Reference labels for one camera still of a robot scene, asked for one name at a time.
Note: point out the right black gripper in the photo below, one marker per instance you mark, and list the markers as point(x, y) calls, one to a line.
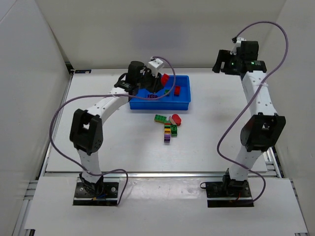
point(220, 61)

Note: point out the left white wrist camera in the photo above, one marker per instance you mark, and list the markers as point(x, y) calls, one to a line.
point(155, 64)

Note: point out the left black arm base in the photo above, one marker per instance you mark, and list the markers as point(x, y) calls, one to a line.
point(107, 195)

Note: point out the purple round lego brick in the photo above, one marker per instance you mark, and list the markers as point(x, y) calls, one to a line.
point(152, 96)

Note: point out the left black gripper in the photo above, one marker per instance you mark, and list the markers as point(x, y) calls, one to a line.
point(152, 82)

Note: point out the blue divided plastic bin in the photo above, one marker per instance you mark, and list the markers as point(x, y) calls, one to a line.
point(171, 102)

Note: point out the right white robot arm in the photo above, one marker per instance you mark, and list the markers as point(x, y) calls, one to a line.
point(264, 127)

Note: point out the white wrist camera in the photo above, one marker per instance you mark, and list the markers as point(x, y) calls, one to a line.
point(155, 64)
point(237, 43)

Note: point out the green flat lego plate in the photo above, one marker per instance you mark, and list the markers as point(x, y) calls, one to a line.
point(160, 119)

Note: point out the stacked multicolour lego column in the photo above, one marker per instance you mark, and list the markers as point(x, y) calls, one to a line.
point(167, 132)

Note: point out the red oval lego brick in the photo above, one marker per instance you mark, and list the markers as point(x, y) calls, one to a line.
point(176, 119)

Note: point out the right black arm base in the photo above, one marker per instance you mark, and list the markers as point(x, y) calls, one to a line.
point(221, 195)

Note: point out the red toothed lego brick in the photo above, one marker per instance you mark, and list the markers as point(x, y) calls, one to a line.
point(164, 79)

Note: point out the small green lego brick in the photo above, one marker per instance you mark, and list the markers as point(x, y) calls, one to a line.
point(167, 92)

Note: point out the aluminium front rail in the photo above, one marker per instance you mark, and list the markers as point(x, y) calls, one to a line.
point(271, 173)

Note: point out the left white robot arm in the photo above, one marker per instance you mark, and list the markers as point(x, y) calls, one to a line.
point(86, 132)

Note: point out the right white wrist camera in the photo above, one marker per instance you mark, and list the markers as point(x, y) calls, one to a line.
point(237, 43)

